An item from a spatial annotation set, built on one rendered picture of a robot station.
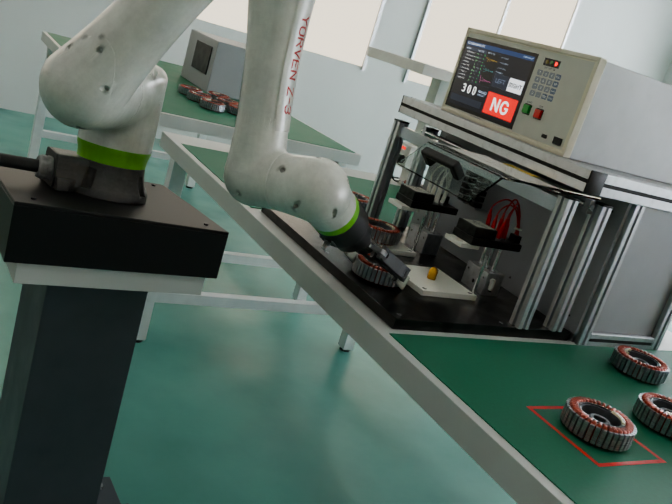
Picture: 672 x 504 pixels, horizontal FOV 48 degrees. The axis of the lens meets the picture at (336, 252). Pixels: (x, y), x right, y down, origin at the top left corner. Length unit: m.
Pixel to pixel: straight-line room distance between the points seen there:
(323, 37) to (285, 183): 5.47
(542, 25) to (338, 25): 2.29
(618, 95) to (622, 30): 7.19
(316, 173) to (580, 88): 0.63
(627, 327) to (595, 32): 6.91
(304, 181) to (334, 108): 5.65
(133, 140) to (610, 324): 1.08
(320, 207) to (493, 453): 0.46
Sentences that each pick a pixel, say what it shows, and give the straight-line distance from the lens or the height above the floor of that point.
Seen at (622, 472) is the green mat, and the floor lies 0.75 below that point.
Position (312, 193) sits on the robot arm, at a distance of 1.20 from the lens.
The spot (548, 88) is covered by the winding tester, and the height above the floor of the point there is 1.24.
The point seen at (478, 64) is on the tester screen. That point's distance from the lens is 1.85.
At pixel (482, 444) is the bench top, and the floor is 0.73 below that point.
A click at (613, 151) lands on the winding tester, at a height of 1.15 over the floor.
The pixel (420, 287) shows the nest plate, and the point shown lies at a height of 0.78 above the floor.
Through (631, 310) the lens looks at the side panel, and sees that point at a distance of 1.79.
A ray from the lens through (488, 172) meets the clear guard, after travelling 1.39.
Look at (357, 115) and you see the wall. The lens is 6.98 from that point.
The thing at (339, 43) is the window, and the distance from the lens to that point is 6.75.
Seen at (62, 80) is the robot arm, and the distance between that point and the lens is 1.19.
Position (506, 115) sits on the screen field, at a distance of 1.74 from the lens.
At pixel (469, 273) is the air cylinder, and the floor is 0.80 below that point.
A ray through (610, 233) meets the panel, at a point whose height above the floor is 1.00.
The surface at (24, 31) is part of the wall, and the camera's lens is 6.00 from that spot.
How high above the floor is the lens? 1.22
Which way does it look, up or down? 16 degrees down
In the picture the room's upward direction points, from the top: 17 degrees clockwise
